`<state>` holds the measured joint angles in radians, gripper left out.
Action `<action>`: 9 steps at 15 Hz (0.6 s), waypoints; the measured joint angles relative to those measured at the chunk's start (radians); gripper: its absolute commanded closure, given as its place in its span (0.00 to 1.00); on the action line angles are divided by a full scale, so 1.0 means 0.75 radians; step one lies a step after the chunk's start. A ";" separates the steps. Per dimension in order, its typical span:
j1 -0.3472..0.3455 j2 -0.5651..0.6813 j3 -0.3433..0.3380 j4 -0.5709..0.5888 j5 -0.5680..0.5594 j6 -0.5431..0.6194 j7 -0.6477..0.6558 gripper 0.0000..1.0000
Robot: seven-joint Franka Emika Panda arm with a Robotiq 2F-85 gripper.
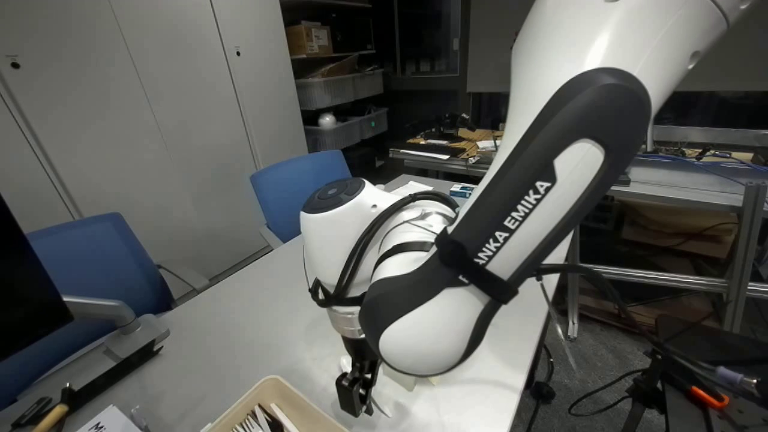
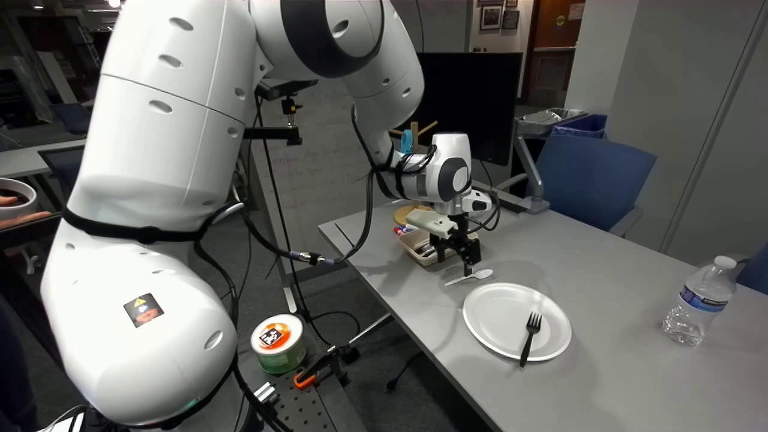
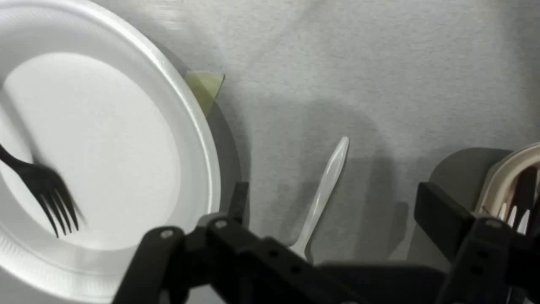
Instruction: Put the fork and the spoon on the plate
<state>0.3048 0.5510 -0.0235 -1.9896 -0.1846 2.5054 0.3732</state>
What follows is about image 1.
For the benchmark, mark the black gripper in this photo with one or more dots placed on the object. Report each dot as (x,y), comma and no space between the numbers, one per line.
(360,353)

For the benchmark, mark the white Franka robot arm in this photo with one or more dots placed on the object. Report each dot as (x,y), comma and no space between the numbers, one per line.
(561,177)

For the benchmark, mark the beige cutlery tray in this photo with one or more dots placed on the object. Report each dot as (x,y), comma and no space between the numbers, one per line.
(279,400)

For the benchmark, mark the blue chair back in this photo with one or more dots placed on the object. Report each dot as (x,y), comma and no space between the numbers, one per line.
(302,189)

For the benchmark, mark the blue chair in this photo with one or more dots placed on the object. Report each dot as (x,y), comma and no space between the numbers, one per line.
(88,264)
(302,189)

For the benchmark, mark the grey monitor stand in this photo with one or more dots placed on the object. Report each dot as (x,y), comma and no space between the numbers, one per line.
(122,339)

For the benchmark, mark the white paper sheet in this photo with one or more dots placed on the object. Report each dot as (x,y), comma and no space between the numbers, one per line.
(108,420)

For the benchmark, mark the grey storage bin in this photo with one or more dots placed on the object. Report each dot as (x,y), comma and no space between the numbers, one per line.
(340,90)
(352,133)

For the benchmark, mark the black monitor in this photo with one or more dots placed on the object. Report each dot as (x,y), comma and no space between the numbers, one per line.
(24,288)

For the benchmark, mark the orange black clamp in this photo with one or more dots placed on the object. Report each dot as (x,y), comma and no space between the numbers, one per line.
(708,397)

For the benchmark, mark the tall white cabinet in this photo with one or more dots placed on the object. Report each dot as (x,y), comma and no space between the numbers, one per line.
(144,112)

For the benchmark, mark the cardboard box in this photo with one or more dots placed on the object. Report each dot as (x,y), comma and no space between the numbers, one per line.
(309,37)

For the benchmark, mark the aluminium frame workbench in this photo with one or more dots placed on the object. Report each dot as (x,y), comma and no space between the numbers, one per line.
(698,181)

